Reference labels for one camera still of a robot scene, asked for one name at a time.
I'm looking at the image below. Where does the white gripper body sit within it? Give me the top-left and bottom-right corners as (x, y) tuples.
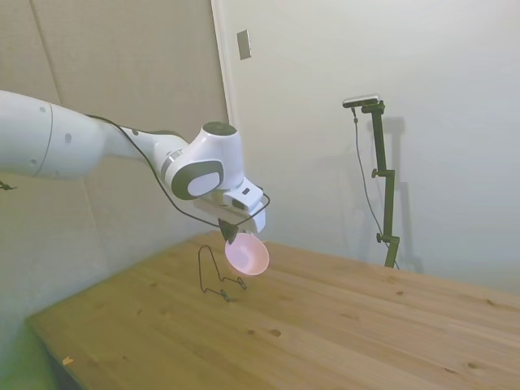
(193, 190), (270, 236)

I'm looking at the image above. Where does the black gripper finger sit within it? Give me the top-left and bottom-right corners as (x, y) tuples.
(218, 218), (241, 245)

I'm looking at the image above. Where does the pink plastic bowl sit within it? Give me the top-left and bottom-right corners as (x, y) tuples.
(223, 232), (271, 278)

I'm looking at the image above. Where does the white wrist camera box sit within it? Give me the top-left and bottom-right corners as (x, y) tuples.
(222, 180), (266, 214)

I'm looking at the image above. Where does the black wire dish rack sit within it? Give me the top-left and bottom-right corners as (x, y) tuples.
(197, 245), (249, 304)

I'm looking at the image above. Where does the white door frame trim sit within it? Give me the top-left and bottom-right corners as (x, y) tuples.
(210, 0), (256, 240)

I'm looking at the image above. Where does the dark green camera stand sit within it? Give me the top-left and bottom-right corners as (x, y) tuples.
(361, 101), (401, 270)

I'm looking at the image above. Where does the grey wall switch plate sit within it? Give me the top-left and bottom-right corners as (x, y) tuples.
(236, 28), (253, 62)

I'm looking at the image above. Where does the grey camera on stand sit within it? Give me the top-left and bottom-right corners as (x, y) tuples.
(342, 93), (383, 110)

